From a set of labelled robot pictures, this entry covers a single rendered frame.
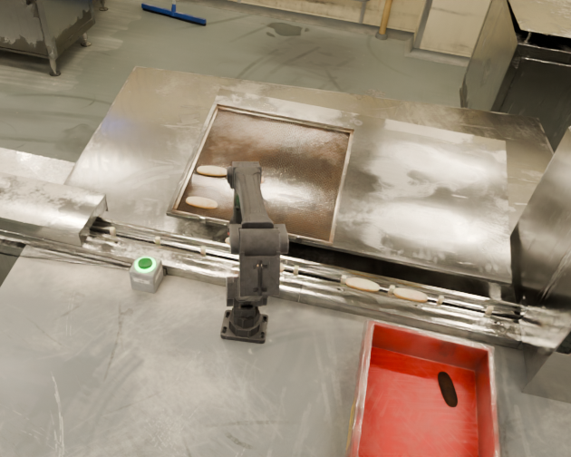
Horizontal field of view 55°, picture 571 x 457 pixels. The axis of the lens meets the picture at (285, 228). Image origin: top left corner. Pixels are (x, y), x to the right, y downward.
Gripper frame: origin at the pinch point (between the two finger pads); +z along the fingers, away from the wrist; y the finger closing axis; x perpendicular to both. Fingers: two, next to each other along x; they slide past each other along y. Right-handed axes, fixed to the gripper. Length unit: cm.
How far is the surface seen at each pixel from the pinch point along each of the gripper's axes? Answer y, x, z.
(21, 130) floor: -143, -173, 93
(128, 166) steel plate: -35, -50, 11
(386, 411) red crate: 36, 46, 11
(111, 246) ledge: 6.0, -37.2, 6.8
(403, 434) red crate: 41, 50, 11
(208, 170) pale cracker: -27.6, -18.2, 0.1
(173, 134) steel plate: -58, -41, 11
